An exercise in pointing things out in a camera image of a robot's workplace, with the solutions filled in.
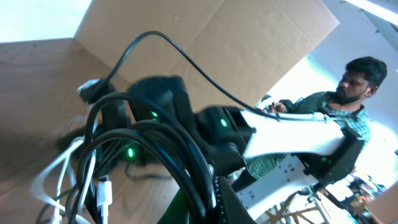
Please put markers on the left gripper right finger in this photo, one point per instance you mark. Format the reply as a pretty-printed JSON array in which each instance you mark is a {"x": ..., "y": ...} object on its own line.
[{"x": 229, "y": 209}]

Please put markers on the right side cardboard panel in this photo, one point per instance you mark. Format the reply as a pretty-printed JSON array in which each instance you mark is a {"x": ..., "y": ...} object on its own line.
[{"x": 221, "y": 48}]

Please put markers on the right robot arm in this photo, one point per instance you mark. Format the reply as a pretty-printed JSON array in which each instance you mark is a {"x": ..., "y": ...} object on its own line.
[{"x": 229, "y": 137}]

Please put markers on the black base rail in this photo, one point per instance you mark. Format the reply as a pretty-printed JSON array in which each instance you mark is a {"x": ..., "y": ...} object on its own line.
[{"x": 291, "y": 176}]

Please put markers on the man in plaid shirt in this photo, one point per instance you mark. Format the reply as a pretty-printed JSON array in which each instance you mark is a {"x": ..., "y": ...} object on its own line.
[{"x": 362, "y": 78}]

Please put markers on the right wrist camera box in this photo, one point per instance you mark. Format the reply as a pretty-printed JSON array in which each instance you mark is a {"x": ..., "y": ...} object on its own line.
[{"x": 92, "y": 90}]

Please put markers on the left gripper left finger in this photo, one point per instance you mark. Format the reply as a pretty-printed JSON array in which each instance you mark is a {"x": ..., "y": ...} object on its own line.
[{"x": 177, "y": 212}]

